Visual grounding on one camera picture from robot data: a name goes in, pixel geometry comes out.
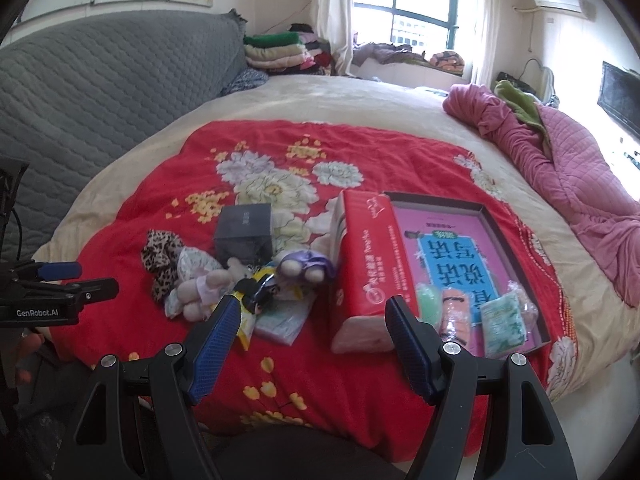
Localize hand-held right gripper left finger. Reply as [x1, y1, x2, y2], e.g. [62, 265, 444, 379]
[70, 294, 244, 480]

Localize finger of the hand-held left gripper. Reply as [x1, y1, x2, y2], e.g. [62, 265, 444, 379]
[15, 260, 83, 283]
[20, 278, 120, 306]

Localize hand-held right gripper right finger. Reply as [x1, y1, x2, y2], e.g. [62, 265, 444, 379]
[385, 295, 576, 480]

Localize yellow snack packet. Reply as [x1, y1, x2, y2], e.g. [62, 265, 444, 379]
[235, 267, 281, 351]

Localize green egg sponge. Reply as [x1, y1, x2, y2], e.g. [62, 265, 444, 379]
[416, 282, 445, 333]

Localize white plush bear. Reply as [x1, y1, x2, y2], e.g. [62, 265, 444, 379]
[172, 257, 246, 322]

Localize black shiny wrapper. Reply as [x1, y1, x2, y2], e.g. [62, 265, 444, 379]
[231, 275, 278, 313]

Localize pale blue tissue packet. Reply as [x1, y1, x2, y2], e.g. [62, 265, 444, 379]
[255, 305, 307, 346]
[480, 294, 528, 359]

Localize leopard print scrunchie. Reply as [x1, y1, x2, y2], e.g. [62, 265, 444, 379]
[140, 230, 187, 305]

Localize white floral scrunchie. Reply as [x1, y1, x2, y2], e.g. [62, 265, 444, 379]
[164, 247, 221, 318]

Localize purple plush toy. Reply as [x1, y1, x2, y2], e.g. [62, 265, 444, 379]
[275, 252, 333, 291]

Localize pink framed box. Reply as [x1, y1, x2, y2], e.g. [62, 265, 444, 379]
[382, 191, 552, 358]

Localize person's left hand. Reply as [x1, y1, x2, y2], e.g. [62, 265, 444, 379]
[14, 332, 45, 386]

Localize red tissue pack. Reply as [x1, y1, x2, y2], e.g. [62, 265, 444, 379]
[330, 190, 423, 354]

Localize pink book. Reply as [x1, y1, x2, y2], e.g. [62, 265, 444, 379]
[392, 210, 538, 356]

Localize red floral blanket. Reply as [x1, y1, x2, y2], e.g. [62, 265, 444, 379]
[47, 120, 571, 443]

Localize dark cube box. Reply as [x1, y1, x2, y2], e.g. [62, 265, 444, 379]
[214, 203, 275, 267]

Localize person's dark pants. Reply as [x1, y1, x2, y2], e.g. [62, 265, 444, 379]
[15, 330, 401, 480]

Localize grey quilted headboard cover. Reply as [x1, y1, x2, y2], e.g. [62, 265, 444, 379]
[0, 10, 248, 261]

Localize pink quilt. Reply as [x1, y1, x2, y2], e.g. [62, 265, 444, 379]
[443, 82, 640, 291]

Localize cream bed cover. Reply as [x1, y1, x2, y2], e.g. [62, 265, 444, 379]
[35, 74, 640, 411]

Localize blue patterned cloth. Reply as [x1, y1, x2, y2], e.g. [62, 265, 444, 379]
[222, 69, 269, 96]

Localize green cloth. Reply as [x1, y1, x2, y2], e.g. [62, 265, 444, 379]
[494, 79, 548, 153]

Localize orange patterned cloth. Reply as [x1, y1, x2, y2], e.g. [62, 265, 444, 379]
[430, 51, 466, 73]

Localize purple grey clothes heap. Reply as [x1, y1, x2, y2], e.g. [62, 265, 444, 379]
[355, 42, 426, 65]

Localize stack of folded clothes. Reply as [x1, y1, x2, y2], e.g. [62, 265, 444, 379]
[243, 24, 333, 77]

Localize black television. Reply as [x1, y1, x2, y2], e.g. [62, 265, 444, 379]
[598, 61, 640, 141]

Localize white curtain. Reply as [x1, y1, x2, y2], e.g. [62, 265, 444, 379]
[312, 0, 356, 77]
[470, 0, 503, 86]

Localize white air conditioner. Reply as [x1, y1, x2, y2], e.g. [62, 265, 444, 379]
[532, 0, 585, 15]

